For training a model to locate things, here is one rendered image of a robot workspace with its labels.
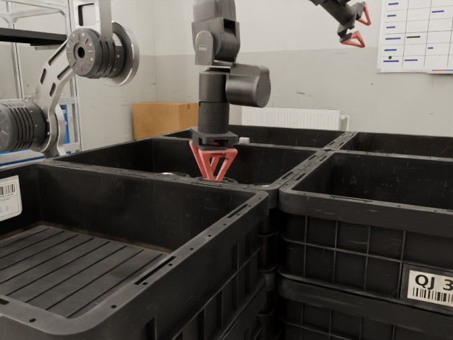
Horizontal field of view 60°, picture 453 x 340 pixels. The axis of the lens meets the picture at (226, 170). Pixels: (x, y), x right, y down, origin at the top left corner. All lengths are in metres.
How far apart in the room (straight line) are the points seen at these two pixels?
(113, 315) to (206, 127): 0.50
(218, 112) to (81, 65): 0.66
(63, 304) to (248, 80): 0.42
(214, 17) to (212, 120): 0.17
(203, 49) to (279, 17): 3.38
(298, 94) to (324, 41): 0.53
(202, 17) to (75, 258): 0.42
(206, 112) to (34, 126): 1.02
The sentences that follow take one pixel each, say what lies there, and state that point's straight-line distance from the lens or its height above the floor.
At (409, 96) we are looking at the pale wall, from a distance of 3.68.
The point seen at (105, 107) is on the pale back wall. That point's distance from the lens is 4.33.
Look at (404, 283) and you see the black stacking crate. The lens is 0.48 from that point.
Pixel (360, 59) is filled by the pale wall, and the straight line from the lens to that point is 3.76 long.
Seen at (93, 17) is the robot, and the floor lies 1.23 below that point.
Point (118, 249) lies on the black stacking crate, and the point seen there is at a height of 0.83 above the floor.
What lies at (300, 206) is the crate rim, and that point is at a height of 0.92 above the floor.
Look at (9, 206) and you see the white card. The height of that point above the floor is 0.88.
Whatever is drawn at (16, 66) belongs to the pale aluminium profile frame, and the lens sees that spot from 3.53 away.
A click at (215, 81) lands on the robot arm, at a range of 0.69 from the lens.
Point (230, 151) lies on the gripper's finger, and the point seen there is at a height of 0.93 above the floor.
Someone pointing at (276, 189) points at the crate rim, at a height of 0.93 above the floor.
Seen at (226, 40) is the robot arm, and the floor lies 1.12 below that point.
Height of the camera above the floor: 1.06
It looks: 13 degrees down
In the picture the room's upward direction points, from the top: straight up
